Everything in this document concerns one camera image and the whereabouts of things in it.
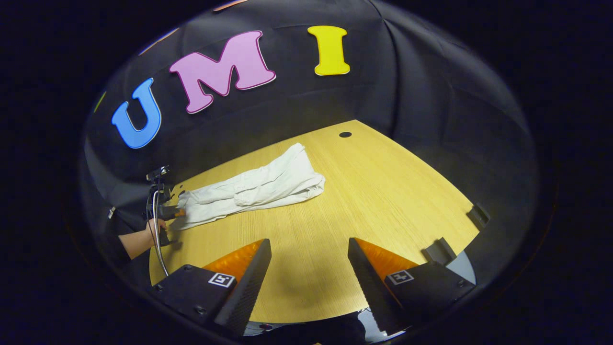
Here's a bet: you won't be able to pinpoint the white jeans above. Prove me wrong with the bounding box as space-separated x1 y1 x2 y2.
170 142 326 231

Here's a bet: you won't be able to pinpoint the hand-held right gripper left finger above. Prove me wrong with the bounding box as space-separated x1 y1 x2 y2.
151 239 273 338

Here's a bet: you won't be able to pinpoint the black table clamp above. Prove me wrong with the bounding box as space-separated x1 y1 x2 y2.
467 202 492 231
421 237 458 266

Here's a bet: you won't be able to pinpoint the left hand-held gripper cable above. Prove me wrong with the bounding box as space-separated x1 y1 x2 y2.
145 189 171 277

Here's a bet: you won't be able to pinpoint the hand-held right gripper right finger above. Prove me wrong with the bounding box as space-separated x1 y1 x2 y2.
348 237 477 336

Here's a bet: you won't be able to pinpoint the black backdrop cloth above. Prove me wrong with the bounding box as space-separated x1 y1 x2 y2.
81 0 539 288

